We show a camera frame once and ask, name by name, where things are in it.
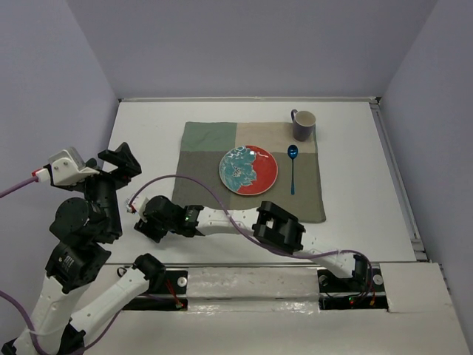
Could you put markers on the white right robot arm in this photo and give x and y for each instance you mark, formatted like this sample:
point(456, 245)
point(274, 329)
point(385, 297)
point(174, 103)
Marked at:
point(268, 226)

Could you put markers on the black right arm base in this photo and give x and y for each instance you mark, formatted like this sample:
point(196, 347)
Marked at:
point(337, 294)

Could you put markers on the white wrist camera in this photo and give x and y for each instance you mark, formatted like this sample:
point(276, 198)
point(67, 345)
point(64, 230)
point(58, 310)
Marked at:
point(137, 205)
point(66, 168)

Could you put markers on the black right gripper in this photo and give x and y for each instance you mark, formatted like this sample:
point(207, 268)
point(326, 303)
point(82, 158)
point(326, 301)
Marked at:
point(146, 224)

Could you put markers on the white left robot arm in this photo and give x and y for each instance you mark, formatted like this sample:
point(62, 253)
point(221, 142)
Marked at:
point(82, 226)

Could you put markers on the red floral plate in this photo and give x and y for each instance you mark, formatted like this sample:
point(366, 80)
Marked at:
point(248, 170)

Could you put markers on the blue metallic spoon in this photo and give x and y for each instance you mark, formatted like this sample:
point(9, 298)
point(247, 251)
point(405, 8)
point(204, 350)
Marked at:
point(292, 152)

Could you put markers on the purple mug cream inside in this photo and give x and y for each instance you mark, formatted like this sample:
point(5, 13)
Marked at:
point(303, 124)

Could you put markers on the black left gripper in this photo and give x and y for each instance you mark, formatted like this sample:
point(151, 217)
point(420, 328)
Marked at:
point(130, 166)

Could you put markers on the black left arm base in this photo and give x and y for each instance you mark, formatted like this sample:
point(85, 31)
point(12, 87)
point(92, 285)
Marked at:
point(166, 291)

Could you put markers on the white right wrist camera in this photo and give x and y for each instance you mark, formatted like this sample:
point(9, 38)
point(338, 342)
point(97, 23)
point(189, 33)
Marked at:
point(137, 205)

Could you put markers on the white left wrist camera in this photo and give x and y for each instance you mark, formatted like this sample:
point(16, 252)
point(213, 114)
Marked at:
point(66, 168)

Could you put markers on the green beige patchwork cloth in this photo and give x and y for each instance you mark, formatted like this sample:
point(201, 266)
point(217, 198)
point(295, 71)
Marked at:
point(204, 144)

